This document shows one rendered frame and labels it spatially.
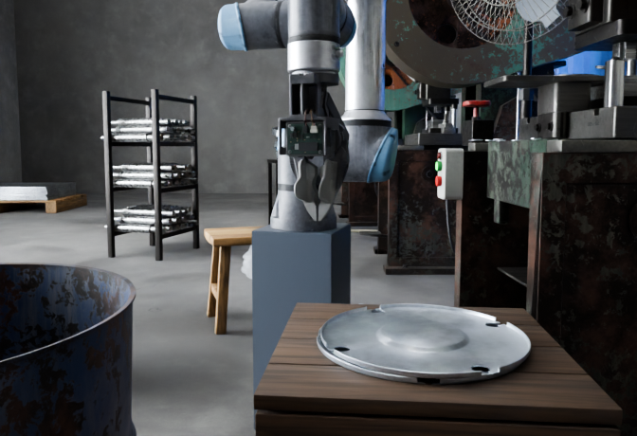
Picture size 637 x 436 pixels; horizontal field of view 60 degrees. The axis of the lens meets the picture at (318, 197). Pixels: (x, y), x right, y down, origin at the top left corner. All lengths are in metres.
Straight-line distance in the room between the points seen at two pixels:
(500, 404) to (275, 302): 0.66
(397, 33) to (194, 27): 5.72
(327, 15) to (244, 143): 7.10
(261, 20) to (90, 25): 7.62
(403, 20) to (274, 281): 1.71
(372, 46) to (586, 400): 0.79
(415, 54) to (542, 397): 2.10
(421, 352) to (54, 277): 0.48
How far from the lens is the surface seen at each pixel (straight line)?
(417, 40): 2.65
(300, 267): 1.18
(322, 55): 0.78
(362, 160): 1.16
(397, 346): 0.77
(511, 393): 0.70
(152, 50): 8.20
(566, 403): 0.70
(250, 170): 7.86
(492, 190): 1.47
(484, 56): 2.70
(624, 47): 1.42
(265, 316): 1.23
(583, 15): 1.38
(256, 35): 0.93
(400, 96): 4.37
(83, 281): 0.75
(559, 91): 1.31
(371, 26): 1.21
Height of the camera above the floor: 0.63
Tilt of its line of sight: 5 degrees down
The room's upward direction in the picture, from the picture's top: straight up
